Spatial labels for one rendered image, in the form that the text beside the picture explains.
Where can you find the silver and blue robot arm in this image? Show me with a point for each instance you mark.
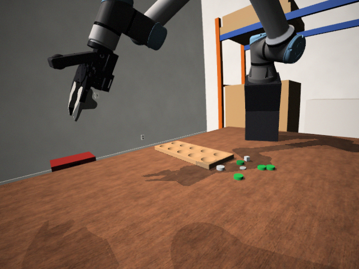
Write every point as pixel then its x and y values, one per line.
pixel 280 43

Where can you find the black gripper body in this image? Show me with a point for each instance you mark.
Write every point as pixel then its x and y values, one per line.
pixel 99 71

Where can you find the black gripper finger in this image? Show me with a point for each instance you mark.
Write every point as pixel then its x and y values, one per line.
pixel 73 95
pixel 84 98

